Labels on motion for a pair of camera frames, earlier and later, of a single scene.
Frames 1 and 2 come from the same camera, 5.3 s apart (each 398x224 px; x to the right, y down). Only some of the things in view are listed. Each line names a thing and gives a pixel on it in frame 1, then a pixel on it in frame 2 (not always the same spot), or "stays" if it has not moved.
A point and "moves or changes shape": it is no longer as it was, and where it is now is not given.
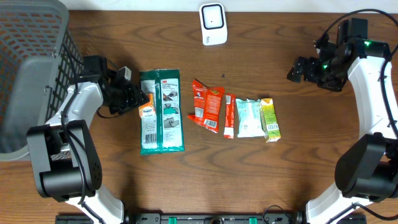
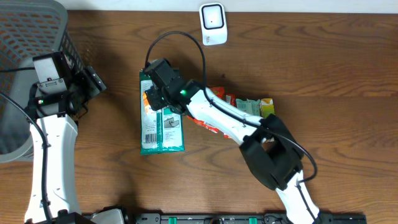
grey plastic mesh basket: [38, 59] stays
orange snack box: [148, 110] moves or changes shape
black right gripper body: [326, 74] -> [159, 100]
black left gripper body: [122, 100] -> [87, 85]
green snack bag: [165, 133] stays
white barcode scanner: [213, 23] stays
